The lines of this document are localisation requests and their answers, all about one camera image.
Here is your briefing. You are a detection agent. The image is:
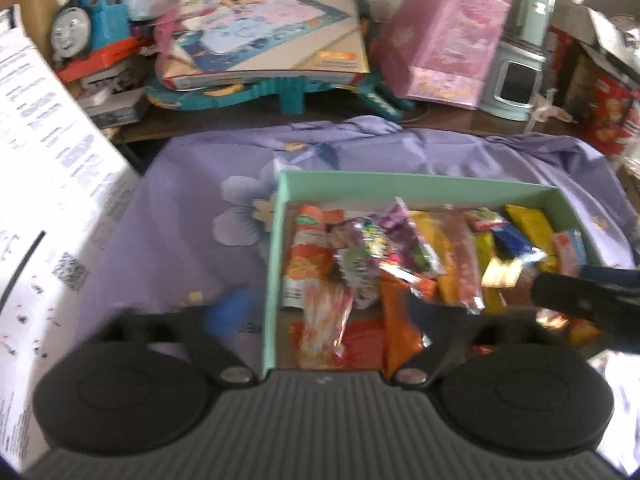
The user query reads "teal plastic toy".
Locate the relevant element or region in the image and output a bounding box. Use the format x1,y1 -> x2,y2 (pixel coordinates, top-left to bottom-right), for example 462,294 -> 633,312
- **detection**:
145,72 -> 416,121

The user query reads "red snack packet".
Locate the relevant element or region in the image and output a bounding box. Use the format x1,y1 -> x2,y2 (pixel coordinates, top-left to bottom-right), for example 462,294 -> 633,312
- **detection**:
292,320 -> 386,370

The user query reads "beige cloth toy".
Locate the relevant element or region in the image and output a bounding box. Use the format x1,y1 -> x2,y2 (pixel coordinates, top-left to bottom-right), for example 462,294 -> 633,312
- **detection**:
530,92 -> 576,125

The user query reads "red cookie box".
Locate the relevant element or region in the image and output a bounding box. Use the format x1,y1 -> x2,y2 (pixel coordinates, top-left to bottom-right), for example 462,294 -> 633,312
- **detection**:
565,35 -> 640,156

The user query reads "teal cardboard box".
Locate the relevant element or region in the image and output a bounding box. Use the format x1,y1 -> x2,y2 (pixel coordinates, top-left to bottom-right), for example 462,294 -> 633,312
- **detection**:
262,170 -> 608,376

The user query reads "gold wrapper snack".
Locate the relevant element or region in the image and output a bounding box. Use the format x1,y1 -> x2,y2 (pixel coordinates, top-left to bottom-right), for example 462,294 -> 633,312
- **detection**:
482,257 -> 526,288

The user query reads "grey toy base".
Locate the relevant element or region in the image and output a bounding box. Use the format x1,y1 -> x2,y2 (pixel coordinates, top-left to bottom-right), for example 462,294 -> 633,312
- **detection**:
80,77 -> 148,128

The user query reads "silver purple candy packet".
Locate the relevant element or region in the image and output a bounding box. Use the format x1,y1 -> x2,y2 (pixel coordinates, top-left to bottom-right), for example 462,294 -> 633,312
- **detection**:
330,217 -> 401,308

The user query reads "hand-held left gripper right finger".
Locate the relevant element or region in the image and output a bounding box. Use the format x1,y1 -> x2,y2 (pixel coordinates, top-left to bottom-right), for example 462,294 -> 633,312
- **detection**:
390,292 -> 541,388

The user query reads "white printed paper sheet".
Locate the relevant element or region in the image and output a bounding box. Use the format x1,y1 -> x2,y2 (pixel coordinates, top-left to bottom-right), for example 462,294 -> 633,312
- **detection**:
0,5 -> 141,471

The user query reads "yellow striped snack packet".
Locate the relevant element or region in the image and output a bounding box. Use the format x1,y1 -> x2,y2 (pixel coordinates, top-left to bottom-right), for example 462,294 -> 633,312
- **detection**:
475,230 -> 503,308
505,204 -> 556,256

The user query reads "blue toy train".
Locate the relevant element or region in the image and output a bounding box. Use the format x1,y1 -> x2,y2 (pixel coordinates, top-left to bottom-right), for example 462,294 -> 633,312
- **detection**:
50,0 -> 146,83

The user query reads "orange yellow snack packet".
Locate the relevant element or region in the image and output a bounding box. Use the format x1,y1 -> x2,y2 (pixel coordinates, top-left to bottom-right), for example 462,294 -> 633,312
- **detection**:
282,205 -> 346,311

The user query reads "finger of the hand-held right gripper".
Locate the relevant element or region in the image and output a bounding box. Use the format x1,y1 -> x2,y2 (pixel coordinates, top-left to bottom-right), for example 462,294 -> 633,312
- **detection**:
580,265 -> 640,285
531,271 -> 640,348

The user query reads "drawing mat toy box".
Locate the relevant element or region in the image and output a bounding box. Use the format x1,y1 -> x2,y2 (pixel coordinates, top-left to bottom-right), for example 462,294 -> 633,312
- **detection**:
160,0 -> 371,91

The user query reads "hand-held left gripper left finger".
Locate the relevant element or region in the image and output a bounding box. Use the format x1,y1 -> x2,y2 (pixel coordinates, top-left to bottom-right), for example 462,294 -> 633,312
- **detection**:
100,285 -> 261,386

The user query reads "pink snack packet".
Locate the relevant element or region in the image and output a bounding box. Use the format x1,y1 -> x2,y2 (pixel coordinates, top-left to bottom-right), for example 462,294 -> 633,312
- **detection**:
552,230 -> 587,275

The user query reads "purple floral blanket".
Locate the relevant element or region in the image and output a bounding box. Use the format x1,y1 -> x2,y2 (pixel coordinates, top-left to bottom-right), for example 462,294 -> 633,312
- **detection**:
85,115 -> 640,361

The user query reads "small pink green candy packet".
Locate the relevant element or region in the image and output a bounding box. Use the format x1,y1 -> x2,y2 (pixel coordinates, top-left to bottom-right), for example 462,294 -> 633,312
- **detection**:
465,207 -> 506,233

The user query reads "mint green toy appliance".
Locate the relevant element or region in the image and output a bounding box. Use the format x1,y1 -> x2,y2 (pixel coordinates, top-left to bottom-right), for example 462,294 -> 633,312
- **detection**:
480,0 -> 561,121

